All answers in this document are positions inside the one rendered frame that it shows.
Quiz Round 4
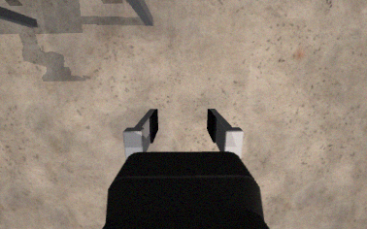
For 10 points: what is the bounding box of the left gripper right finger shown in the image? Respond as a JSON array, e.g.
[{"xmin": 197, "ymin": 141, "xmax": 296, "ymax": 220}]
[{"xmin": 207, "ymin": 108, "xmax": 245, "ymax": 159}]

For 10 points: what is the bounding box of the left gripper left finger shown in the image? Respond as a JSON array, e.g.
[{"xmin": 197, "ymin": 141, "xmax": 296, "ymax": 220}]
[{"xmin": 122, "ymin": 108, "xmax": 159, "ymax": 159}]

